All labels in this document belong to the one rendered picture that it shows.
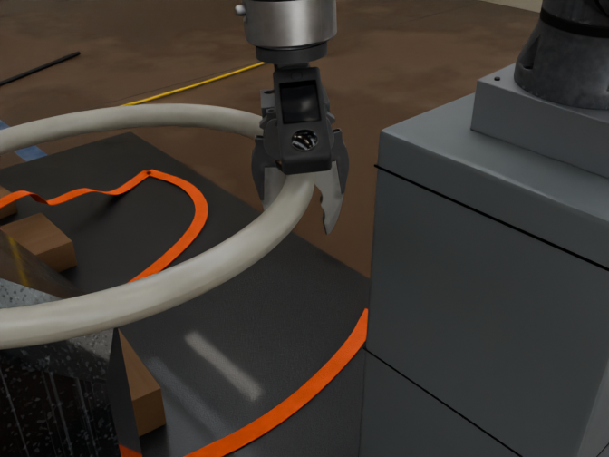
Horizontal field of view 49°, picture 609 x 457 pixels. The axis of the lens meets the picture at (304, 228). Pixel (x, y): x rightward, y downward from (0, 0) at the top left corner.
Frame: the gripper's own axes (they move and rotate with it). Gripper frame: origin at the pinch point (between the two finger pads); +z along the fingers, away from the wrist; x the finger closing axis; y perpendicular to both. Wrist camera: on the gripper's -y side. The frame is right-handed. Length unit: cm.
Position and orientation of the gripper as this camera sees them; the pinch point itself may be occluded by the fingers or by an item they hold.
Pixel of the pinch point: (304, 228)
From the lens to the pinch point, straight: 73.5
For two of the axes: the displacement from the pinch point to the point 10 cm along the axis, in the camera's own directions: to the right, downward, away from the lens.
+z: 0.6, 8.7, 4.9
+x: -10.0, 0.9, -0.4
